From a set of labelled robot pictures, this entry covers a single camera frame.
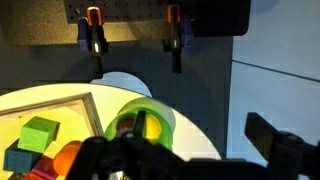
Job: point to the dark teal cube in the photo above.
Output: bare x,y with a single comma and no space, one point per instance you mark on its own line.
18,160

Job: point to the red cube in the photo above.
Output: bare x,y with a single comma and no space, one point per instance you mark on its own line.
45,168

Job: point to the green cube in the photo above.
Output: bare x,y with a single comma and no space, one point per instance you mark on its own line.
37,133

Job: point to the black orange spring clamp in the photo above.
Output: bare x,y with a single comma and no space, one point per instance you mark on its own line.
174,36
95,33

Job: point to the green plastic bowl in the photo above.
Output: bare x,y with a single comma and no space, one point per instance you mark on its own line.
166,116

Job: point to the brown fruit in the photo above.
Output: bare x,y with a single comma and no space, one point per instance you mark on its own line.
125,124

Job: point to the white table pedestal base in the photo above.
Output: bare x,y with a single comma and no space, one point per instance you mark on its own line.
123,83

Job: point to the black perforated platform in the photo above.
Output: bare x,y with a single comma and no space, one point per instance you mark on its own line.
133,10

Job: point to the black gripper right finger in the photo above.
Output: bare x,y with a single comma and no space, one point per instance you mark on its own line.
261,133

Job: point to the orange fruit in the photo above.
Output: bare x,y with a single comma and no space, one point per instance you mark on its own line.
65,158

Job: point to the wooden tray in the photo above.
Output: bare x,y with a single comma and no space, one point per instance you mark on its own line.
91,110

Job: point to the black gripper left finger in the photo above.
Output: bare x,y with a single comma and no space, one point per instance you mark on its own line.
140,123

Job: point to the yellow fruit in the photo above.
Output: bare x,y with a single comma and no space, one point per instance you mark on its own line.
153,127

